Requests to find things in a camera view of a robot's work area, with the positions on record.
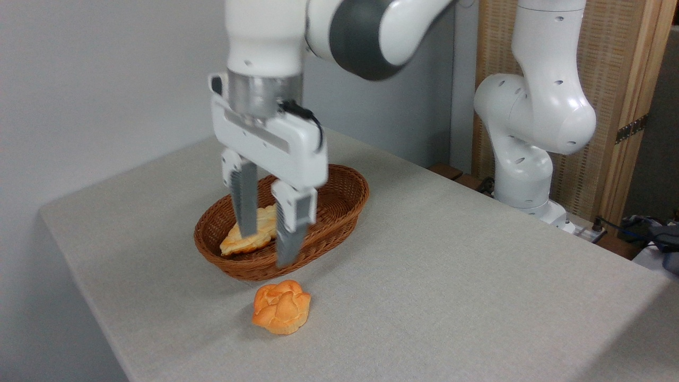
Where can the round orange bread roll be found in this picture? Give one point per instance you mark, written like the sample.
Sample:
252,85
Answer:
281,307

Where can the metal screen hinge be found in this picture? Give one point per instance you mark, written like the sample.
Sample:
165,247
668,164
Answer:
630,129

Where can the brown wicker basket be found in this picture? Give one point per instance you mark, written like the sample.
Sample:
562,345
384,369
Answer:
339,201

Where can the long pale bread loaf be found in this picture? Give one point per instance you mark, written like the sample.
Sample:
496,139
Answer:
265,233

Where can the wooden woven folding screen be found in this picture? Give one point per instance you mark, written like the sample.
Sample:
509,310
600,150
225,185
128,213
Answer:
599,63

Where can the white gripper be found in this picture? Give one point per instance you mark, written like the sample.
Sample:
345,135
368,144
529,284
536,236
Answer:
276,148

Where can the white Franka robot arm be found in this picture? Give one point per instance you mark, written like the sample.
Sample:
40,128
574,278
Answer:
541,106

